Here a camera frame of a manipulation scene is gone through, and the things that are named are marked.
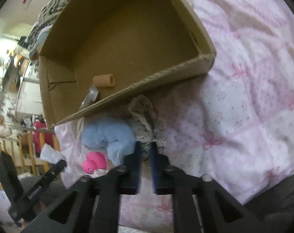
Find light blue plush toy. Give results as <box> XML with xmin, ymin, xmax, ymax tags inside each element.
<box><xmin>81</xmin><ymin>118</ymin><xmax>137</xmax><ymax>165</ymax></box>

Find pink bow-print quilt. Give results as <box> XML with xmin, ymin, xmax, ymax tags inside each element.
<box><xmin>50</xmin><ymin>0</ymin><xmax>294</xmax><ymax>231</ymax></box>

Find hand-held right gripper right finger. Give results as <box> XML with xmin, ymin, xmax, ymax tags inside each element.
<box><xmin>150</xmin><ymin>142</ymin><xmax>266</xmax><ymax>233</ymax></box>

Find yellow wooden rack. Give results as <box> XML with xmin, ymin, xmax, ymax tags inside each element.
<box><xmin>0</xmin><ymin>124</ymin><xmax>60</xmax><ymax>176</ymax></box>

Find beige lace scrunchie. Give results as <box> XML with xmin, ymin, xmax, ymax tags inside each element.
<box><xmin>127</xmin><ymin>95</ymin><xmax>160</xmax><ymax>128</ymax></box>
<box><xmin>135</xmin><ymin>116</ymin><xmax>168</xmax><ymax>161</ymax></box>

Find beige foam tube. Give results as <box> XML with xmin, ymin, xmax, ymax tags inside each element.
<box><xmin>93</xmin><ymin>74</ymin><xmax>116</xmax><ymax>88</ymax></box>

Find white washing machine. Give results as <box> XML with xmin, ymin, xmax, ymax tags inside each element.
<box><xmin>16</xmin><ymin>78</ymin><xmax>44</xmax><ymax>113</ymax></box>

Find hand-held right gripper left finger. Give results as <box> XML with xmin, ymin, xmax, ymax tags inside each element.
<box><xmin>21</xmin><ymin>142</ymin><xmax>142</xmax><ymax>233</ymax></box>

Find white tissue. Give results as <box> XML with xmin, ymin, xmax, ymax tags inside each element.
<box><xmin>40</xmin><ymin>144</ymin><xmax>73</xmax><ymax>174</ymax></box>

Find pink rubber toy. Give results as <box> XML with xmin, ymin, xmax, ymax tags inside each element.
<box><xmin>82</xmin><ymin>152</ymin><xmax>107</xmax><ymax>175</ymax></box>

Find person's grey trousers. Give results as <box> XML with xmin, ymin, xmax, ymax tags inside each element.
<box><xmin>234</xmin><ymin>170</ymin><xmax>294</xmax><ymax>233</ymax></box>

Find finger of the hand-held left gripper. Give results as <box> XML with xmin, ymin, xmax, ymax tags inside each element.
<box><xmin>41</xmin><ymin>160</ymin><xmax>68</xmax><ymax>183</ymax></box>
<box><xmin>0</xmin><ymin>152</ymin><xmax>24</xmax><ymax>205</ymax></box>

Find brown cardboard box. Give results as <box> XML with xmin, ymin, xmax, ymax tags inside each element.
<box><xmin>38</xmin><ymin>0</ymin><xmax>217</xmax><ymax>128</ymax></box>

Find brown patterned knit blanket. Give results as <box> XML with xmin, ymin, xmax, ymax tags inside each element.
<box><xmin>28</xmin><ymin>0</ymin><xmax>77</xmax><ymax>56</ymax></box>

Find clear plastic wrapper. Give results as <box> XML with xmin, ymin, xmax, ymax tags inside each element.
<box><xmin>79</xmin><ymin>84</ymin><xmax>100</xmax><ymax>110</ymax></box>

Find red suitcase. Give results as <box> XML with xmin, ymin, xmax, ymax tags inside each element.
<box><xmin>33</xmin><ymin>120</ymin><xmax>54</xmax><ymax>154</ymax></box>

